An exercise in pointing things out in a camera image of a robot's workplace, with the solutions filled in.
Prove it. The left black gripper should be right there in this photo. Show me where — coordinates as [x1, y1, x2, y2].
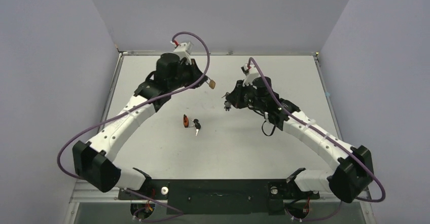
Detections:
[169, 59, 208, 92]

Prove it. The small brass padlock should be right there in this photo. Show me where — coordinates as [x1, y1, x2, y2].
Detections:
[205, 77, 216, 89]

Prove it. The orange black padlock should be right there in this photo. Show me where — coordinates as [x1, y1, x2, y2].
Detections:
[183, 114, 189, 128]

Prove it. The black key bunch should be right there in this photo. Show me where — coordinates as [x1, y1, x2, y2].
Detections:
[189, 119, 201, 136]

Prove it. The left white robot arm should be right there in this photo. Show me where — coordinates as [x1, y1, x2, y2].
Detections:
[72, 53, 208, 199]

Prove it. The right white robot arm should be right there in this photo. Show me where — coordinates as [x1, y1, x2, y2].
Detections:
[225, 78, 374, 203]

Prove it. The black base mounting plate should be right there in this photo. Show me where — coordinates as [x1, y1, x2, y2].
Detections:
[118, 179, 320, 215]

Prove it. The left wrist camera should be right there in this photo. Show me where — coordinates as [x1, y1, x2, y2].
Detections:
[173, 41, 193, 64]

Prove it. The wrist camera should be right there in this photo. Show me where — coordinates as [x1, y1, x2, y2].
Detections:
[173, 41, 193, 64]
[241, 64, 260, 87]

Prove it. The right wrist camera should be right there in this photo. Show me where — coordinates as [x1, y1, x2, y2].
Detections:
[241, 64, 260, 87]

